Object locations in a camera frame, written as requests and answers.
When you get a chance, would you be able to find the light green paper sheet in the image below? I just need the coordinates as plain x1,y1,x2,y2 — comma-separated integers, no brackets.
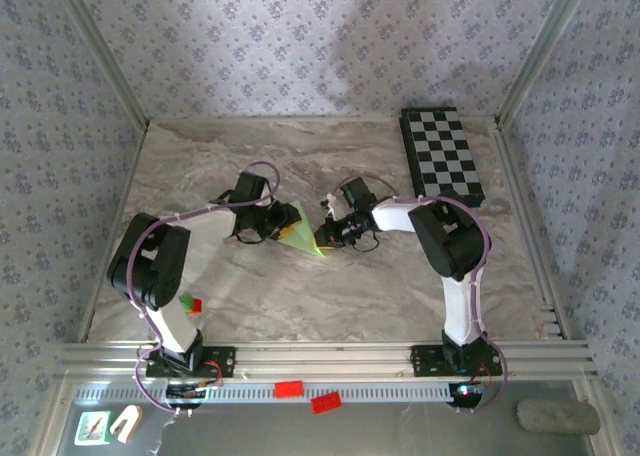
277,199,327,260

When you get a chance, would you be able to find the small toy brick stack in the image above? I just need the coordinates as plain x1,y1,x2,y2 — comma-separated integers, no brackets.
178,294,204,317

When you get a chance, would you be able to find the black grey chessboard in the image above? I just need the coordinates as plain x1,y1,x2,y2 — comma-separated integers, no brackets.
399,106,487,208

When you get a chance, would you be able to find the red flat toy brick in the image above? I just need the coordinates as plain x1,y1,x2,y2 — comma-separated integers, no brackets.
310,391,344,416

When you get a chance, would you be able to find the black control board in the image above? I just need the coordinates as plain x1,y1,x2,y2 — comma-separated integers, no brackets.
447,381,487,411
164,379,224,411

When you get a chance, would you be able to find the dark lower shelf panel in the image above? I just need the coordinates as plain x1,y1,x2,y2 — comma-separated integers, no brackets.
52,400,601,456

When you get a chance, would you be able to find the pale wooden hook piece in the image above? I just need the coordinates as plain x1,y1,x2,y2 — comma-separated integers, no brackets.
109,404,144,446

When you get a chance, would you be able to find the green white picture card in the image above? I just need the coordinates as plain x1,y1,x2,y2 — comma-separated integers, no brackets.
73,409,112,447

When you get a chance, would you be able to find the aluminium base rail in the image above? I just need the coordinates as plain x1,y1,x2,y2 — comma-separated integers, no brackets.
53,340,600,381

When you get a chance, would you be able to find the aluminium side rail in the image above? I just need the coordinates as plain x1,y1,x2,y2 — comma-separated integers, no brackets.
77,120,151,342
492,118,571,340

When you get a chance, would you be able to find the slotted grey cable duct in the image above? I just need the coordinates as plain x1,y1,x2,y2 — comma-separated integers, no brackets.
73,381,451,406

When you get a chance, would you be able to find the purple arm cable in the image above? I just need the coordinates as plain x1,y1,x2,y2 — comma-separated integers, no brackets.
125,160,281,418
362,174,510,415

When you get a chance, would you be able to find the aluminium frame post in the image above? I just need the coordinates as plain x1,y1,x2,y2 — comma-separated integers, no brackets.
494,0,599,130
49,0,151,130

